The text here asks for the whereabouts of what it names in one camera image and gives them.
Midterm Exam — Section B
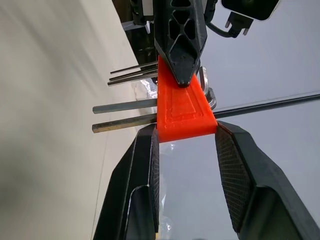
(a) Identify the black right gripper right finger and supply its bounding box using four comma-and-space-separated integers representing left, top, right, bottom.
214, 120, 320, 240

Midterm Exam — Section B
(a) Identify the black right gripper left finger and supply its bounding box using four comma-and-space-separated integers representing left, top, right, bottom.
92, 124, 161, 240

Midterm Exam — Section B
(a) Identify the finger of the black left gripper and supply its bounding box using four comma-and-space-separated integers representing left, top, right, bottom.
153, 0, 209, 88

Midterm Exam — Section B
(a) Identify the orange hex key holder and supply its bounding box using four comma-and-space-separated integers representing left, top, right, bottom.
156, 54, 218, 143

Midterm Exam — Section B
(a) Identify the thin dark hex key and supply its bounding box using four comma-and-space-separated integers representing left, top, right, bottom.
109, 61, 159, 75
108, 68, 159, 82

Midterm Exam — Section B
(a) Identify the thick brass-toned hex key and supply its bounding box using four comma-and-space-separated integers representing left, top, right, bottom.
91, 115, 159, 134

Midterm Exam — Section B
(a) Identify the medium silver hex key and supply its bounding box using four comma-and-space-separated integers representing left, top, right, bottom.
107, 65, 209, 94

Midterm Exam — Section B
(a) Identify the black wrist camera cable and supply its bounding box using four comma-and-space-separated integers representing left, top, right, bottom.
206, 11, 254, 39

